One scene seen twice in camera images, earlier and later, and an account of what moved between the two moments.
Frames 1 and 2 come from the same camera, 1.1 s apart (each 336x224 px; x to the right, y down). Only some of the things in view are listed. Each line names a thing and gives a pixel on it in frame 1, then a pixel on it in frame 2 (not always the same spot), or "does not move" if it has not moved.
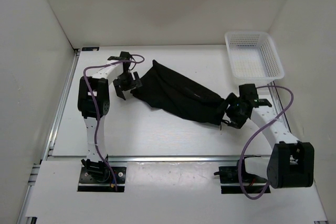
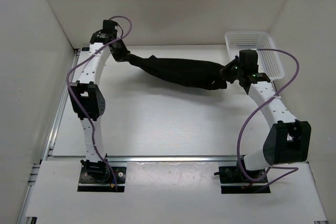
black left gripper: [134, 84] to [122, 56]
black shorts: [164, 89] to [193, 74]
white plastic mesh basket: [253, 57] does not move
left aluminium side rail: [51, 142] does not move
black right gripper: [236, 122] to [225, 71]
